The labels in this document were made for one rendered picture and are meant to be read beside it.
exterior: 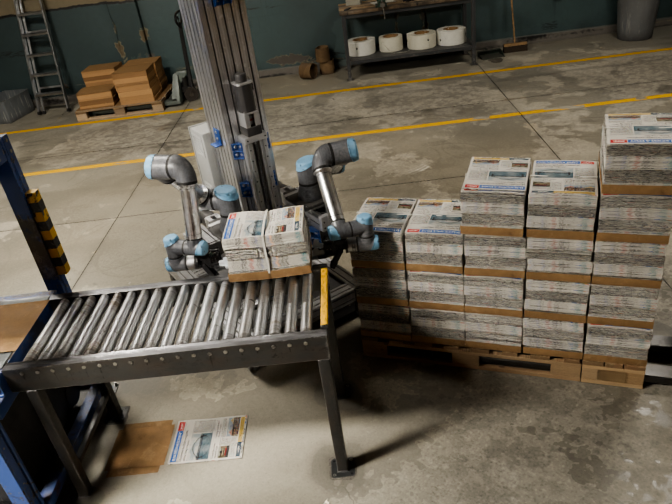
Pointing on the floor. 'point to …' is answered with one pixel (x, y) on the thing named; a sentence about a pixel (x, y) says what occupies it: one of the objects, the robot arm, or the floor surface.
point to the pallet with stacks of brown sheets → (123, 88)
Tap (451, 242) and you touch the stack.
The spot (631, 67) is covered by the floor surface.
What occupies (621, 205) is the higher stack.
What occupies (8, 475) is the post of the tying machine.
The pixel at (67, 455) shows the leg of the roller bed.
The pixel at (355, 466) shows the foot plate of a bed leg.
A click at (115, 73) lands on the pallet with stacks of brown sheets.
